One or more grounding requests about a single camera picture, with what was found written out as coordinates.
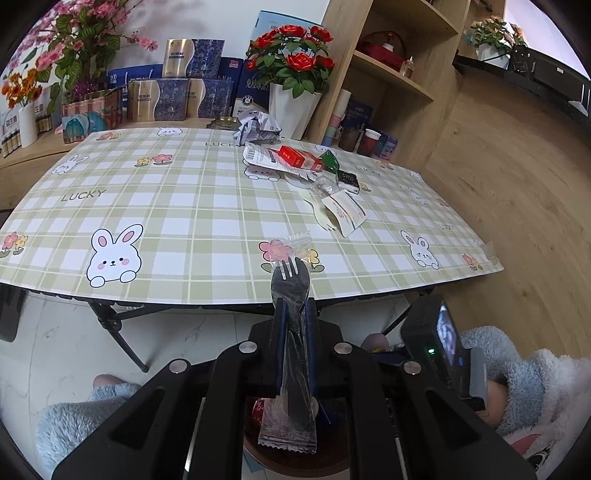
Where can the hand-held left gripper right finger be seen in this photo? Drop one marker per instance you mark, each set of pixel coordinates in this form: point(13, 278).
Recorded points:
point(310, 350)

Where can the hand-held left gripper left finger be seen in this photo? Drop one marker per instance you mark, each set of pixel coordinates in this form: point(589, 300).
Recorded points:
point(279, 350)

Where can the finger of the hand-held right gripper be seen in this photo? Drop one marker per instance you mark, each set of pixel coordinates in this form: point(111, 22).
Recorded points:
point(390, 357)

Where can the black fork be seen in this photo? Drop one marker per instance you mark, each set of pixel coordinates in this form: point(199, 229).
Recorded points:
point(293, 323)

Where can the person's right forearm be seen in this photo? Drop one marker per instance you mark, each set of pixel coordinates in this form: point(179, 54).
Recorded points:
point(517, 369)

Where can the person's right leg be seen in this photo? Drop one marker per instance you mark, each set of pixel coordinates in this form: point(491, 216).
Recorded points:
point(378, 341)

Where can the person's leg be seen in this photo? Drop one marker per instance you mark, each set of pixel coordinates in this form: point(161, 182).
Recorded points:
point(378, 341)
point(78, 424)

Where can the clear tape strip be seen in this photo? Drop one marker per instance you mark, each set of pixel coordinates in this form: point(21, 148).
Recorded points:
point(491, 251)

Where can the cream plastic fork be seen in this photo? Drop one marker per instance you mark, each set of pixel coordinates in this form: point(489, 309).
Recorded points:
point(318, 212)

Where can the white card packet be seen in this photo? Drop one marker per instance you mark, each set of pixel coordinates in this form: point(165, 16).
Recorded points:
point(346, 212)

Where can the white fluffy robe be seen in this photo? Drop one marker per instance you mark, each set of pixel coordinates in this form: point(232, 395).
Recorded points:
point(554, 415)

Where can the crinkled clear wrapper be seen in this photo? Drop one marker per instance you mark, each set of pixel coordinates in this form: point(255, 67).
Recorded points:
point(328, 187)

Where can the checked rabbit print tablecloth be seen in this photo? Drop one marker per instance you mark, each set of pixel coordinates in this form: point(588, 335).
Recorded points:
point(194, 207)

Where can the black packet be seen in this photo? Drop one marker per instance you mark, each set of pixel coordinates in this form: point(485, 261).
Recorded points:
point(348, 181)

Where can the small purple box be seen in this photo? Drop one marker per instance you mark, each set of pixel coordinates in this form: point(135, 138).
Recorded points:
point(387, 147)

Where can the green sachet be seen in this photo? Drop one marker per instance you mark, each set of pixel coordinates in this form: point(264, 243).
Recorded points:
point(328, 160)

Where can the red cardboard box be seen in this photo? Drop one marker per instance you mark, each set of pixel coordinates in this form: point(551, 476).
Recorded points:
point(291, 156)

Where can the red brown cup white rim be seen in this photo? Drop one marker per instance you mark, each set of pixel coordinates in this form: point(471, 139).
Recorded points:
point(368, 145)

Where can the wooden shelf unit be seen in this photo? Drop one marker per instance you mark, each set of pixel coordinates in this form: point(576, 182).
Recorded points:
point(429, 120)

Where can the person's left leg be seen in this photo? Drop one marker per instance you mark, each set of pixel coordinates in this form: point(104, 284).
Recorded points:
point(78, 424)

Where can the crumpled white blue paper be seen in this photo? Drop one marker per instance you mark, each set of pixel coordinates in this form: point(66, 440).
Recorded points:
point(256, 129)

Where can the dark blue picture box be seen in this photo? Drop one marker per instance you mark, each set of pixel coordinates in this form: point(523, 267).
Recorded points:
point(360, 113)

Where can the stack of pastel cups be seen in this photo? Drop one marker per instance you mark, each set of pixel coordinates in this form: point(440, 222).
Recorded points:
point(336, 120)

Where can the gold leaf shaped tray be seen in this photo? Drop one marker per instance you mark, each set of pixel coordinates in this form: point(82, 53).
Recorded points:
point(224, 123)

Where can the red rose plant white pot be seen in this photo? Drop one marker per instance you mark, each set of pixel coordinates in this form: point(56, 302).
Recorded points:
point(293, 110)

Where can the blue white carton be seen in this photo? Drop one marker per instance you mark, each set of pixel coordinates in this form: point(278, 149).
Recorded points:
point(249, 101)

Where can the blue gold gift box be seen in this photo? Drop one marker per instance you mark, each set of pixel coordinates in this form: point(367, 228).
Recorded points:
point(194, 57)
point(159, 99)
point(212, 98)

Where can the clear pump bottle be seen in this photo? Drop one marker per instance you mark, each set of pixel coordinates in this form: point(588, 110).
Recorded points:
point(407, 69)

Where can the black ledge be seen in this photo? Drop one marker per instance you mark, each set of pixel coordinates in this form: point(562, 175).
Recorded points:
point(558, 81)

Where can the dark blue red label box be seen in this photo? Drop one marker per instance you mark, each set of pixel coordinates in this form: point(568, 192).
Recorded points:
point(232, 69)

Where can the small black box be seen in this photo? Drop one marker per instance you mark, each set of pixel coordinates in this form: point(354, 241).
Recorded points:
point(521, 61)

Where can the striped tin planter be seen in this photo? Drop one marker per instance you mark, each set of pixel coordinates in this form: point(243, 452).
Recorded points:
point(90, 120)

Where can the pink flower plant white pot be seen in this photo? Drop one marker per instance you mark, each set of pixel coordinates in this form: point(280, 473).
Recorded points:
point(494, 39)

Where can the flat blue carton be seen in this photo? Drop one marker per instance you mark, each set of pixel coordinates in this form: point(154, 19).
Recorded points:
point(134, 76)

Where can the purple artificial flowers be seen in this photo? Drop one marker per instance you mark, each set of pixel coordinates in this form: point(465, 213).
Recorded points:
point(83, 90)

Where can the large light blue box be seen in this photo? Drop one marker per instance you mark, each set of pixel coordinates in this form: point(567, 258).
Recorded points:
point(277, 21)

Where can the row of small amber bottles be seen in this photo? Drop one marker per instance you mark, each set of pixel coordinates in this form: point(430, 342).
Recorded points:
point(9, 143)

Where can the pink artificial blossom plant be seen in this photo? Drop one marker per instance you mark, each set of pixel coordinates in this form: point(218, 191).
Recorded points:
point(78, 41)

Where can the orange artificial flowers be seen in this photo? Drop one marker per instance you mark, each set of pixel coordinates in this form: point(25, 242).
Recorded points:
point(21, 87)

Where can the black folding table frame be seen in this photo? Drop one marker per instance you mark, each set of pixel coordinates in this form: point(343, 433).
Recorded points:
point(117, 327)

